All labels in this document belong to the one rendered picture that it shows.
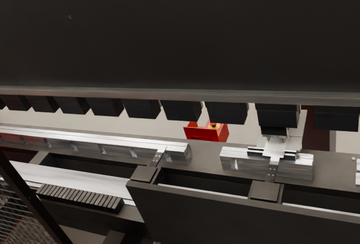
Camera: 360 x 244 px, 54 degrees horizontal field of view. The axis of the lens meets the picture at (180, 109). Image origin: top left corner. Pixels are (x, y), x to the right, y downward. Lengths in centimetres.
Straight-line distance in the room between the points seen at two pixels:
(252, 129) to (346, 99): 219
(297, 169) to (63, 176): 108
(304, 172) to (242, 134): 162
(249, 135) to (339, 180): 160
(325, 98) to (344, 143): 200
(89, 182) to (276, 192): 85
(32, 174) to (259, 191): 114
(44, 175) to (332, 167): 135
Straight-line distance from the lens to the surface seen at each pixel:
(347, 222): 92
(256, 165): 158
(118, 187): 162
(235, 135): 312
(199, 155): 176
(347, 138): 304
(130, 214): 148
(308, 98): 101
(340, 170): 163
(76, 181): 176
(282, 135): 145
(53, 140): 217
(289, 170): 156
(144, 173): 154
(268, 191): 135
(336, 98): 101
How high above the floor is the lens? 210
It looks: 36 degrees down
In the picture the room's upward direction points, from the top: 18 degrees counter-clockwise
